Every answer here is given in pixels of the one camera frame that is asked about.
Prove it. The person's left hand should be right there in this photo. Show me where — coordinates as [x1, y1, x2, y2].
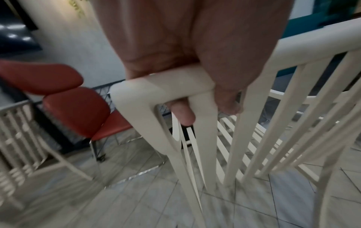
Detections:
[92, 0, 294, 126]

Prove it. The white slatted wooden chair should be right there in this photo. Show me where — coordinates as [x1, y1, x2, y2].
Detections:
[111, 17, 361, 228]
[0, 100, 94, 210]

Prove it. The red cushioned chair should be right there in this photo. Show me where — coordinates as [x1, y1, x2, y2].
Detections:
[0, 59, 84, 107]
[42, 86, 167, 190]

